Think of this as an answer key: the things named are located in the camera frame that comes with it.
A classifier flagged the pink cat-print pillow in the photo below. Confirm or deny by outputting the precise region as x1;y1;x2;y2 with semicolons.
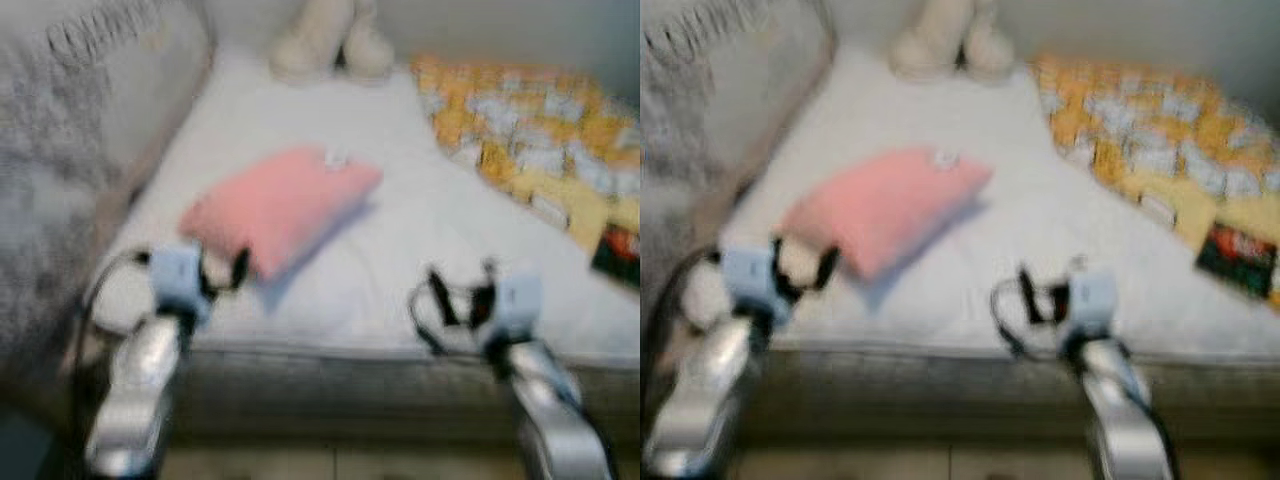
178;145;384;284
780;147;994;283

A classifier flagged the yellow egg-cartoon blanket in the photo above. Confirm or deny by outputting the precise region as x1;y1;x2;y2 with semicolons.
410;55;641;256
1030;52;1280;301

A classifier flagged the white quilted mattress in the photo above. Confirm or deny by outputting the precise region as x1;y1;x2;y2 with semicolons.
715;45;1280;451
95;45;641;451

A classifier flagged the dark red-green cover book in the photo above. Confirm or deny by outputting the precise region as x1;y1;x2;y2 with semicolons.
590;222;641;291
1195;222;1279;299

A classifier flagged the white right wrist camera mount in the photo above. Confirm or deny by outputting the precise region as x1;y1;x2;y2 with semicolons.
1068;272;1119;341
490;272;546;346

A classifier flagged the large grey floral pillow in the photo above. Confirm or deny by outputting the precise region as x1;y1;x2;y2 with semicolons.
640;0;836;331
0;0;216;381

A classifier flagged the beige plush toy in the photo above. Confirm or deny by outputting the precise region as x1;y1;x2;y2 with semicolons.
888;0;1016;83
268;0;396;83

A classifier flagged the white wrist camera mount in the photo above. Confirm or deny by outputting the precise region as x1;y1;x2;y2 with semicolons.
722;245;781;321
1068;272;1119;341
150;245;211;326
490;272;546;346

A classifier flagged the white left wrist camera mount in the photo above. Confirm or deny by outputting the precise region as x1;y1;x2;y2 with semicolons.
722;245;781;321
150;245;211;326

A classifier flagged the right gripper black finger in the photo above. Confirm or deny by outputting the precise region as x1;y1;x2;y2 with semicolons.
1015;266;1041;323
428;266;459;327

